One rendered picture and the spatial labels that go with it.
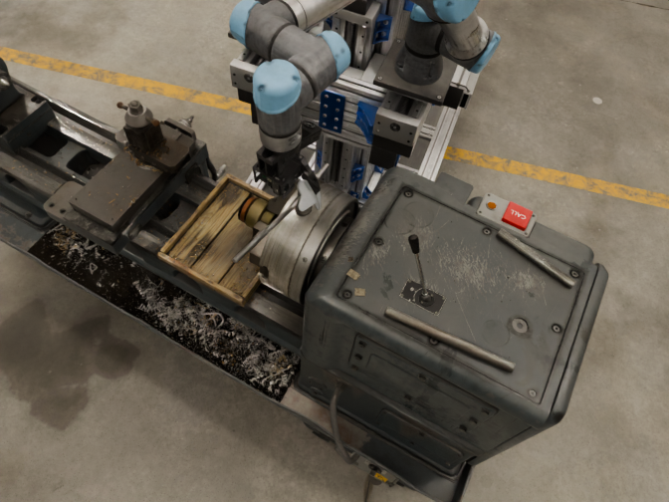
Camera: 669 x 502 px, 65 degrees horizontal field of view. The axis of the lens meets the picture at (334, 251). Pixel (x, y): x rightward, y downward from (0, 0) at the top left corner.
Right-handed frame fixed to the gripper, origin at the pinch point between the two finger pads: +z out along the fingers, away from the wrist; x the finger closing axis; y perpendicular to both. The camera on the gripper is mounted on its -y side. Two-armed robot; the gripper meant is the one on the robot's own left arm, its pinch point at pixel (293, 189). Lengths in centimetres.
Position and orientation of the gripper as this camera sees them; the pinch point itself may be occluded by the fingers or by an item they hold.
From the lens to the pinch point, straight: 114.8
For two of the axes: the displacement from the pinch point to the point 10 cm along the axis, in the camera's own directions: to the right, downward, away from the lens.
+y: -5.7, 7.3, -3.8
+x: 8.2, 5.2, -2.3
